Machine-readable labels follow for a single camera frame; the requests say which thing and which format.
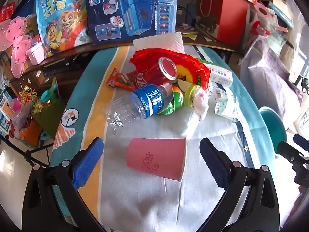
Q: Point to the striped teal tablecloth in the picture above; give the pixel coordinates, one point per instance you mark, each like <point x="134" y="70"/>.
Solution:
<point x="149" y="198"/>

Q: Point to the pink butterfly wings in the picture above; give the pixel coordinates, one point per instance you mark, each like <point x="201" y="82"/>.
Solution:
<point x="17" y="36"/>

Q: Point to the dark wooden desk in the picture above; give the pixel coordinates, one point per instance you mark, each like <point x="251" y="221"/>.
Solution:
<point x="193" y="40"/>

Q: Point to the red package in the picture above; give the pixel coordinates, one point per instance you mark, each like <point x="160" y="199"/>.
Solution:
<point x="7" y="12"/>

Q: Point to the red soda can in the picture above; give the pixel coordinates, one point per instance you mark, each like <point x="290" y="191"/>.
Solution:
<point x="154" y="73"/>

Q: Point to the orange snack wrapper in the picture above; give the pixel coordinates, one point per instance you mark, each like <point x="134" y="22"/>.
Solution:
<point x="118" y="78"/>

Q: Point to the printed plastic wrapper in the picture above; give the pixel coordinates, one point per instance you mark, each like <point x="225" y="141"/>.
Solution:
<point x="227" y="106"/>

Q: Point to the blue toy box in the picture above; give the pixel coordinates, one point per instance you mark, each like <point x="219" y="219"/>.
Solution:
<point x="130" y="12"/>

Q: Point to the red plastic bag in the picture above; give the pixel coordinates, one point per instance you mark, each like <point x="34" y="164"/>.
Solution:
<point x="149" y="55"/>

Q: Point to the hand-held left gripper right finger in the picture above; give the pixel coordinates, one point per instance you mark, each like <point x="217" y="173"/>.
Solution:
<point x="213" y="162"/>

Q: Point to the cartoon puppy snack bag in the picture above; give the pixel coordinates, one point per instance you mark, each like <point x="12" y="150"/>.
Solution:
<point x="60" y="21"/>

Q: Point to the wall power outlet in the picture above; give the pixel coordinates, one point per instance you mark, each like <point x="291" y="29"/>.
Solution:
<point x="180" y="9"/>

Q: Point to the colourful curly ribbon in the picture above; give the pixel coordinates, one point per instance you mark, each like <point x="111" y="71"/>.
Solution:
<point x="27" y="95"/>

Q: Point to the black stand legs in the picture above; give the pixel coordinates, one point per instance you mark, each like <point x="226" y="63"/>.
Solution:
<point x="27" y="152"/>

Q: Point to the yellow paper triangle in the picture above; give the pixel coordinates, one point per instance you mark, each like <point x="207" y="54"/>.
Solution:
<point x="190" y="35"/>

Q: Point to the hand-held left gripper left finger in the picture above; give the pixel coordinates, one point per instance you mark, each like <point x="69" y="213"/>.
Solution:
<point x="89" y="162"/>

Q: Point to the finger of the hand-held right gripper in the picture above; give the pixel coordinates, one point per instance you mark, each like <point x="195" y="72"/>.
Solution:
<point x="301" y="139"/>
<point x="289" y="151"/>

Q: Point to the clear gift bag red bow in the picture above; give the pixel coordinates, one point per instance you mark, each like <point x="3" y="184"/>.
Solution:
<point x="263" y="24"/>

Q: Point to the white paper towel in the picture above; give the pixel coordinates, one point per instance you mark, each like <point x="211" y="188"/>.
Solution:
<point x="159" y="42"/>

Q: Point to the small pink box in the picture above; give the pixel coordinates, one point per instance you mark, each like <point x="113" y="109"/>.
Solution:
<point x="36" y="53"/>

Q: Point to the green felt bag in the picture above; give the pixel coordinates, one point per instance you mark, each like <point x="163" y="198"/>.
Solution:
<point x="48" y="116"/>

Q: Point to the pink paper cup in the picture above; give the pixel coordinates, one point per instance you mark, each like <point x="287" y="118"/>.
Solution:
<point x="154" y="157"/>

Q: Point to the clear bottle blue label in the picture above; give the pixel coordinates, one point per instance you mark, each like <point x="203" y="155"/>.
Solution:
<point x="144" y="101"/>

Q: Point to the white green medicine box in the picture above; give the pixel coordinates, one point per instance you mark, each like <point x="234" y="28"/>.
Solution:
<point x="219" y="76"/>

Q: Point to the teal round bin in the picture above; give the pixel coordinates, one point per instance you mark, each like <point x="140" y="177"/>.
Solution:
<point x="272" y="125"/>

